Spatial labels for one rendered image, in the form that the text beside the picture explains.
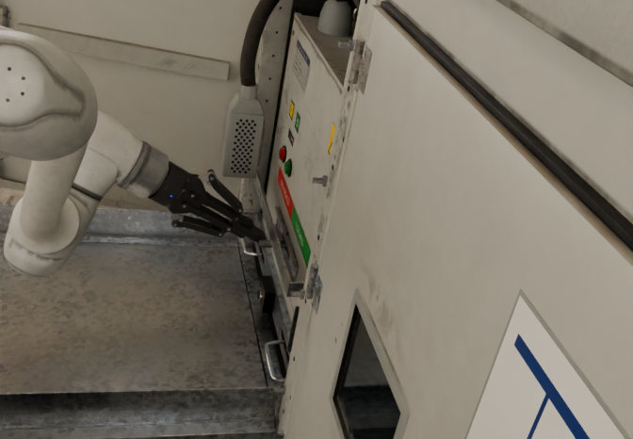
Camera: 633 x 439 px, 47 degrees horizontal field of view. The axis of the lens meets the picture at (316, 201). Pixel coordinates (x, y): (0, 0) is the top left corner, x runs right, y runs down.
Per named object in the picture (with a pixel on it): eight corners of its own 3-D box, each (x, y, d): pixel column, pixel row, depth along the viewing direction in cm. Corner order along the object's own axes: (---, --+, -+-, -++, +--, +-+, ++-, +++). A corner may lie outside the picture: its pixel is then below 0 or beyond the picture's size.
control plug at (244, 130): (221, 177, 150) (231, 98, 141) (219, 167, 154) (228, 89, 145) (259, 179, 152) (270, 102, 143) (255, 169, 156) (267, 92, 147)
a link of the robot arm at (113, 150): (137, 134, 131) (99, 197, 129) (57, 87, 123) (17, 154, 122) (152, 138, 121) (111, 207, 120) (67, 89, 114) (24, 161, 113)
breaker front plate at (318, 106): (296, 374, 123) (349, 114, 100) (257, 224, 164) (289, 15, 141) (303, 374, 123) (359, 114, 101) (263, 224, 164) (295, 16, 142)
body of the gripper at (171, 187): (170, 151, 130) (212, 176, 135) (143, 186, 132) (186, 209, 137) (171, 170, 124) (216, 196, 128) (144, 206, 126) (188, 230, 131)
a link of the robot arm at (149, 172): (115, 170, 131) (143, 186, 133) (114, 194, 123) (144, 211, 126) (143, 131, 128) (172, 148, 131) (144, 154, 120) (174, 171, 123)
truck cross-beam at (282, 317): (294, 405, 123) (300, 379, 120) (251, 234, 168) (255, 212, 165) (322, 404, 124) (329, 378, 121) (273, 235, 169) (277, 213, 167)
